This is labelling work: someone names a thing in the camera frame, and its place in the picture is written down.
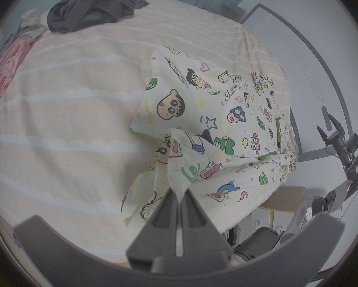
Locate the black garment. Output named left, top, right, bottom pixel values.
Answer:
left=47, top=0, right=135, bottom=34

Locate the pale wooden small table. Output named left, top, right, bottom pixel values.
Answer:
left=258, top=187, right=306, bottom=229

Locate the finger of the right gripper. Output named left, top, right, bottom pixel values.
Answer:
left=327, top=114, right=344, bottom=136
left=316, top=125, right=331, bottom=146

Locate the white printed pyjama top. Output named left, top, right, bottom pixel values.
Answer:
left=121, top=45, right=300, bottom=228

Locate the grey bedside table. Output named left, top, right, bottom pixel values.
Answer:
left=204, top=3, right=245, bottom=22

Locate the pink garment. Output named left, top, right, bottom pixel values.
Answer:
left=0, top=36, right=37, bottom=107

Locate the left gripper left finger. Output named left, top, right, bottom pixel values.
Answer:
left=126, top=187, right=179, bottom=273

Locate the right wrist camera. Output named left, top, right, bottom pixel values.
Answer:
left=346, top=132, right=358, bottom=154

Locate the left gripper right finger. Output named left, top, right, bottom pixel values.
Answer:
left=182, top=188, right=234, bottom=268

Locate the grey and white garment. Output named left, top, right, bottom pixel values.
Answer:
left=0, top=8, right=48, bottom=56

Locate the bed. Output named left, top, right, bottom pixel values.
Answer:
left=0, top=0, right=351, bottom=264

